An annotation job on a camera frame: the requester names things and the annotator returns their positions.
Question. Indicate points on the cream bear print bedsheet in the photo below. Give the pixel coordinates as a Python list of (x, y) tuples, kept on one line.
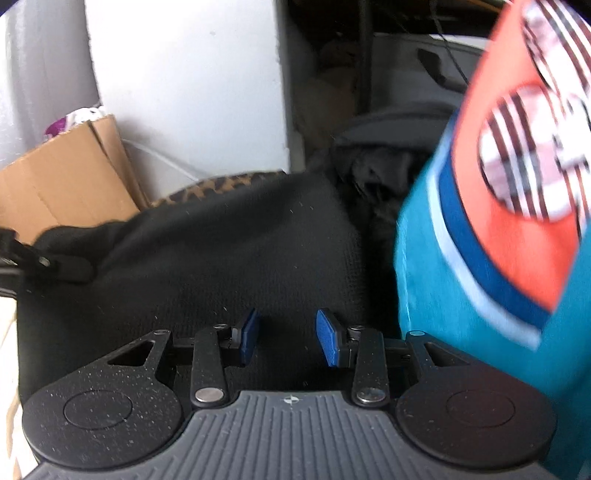
[(8, 369)]

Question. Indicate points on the grey office chair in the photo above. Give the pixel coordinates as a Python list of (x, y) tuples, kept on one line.
[(406, 69)]

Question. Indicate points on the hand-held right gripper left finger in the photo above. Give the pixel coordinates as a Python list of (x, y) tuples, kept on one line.
[(249, 334)]

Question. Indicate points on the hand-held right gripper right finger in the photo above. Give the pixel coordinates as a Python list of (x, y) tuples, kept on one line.
[(328, 339)]

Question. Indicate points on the leopard print cushion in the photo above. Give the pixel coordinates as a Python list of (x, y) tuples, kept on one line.
[(207, 187)]

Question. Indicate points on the purple white cloth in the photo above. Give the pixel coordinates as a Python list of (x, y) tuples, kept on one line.
[(69, 121)]

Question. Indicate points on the brown cardboard sheet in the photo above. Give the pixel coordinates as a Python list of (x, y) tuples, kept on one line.
[(60, 184)]

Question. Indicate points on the dark cloth pile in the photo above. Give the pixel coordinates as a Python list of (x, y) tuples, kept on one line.
[(369, 170)]

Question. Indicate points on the black sweater with patterned sleeves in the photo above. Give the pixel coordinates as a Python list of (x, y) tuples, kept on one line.
[(207, 258)]

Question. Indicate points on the teal orange printed garment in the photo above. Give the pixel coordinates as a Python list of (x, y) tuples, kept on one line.
[(461, 277)]

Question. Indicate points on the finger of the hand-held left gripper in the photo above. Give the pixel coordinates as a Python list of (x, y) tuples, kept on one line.
[(64, 271)]

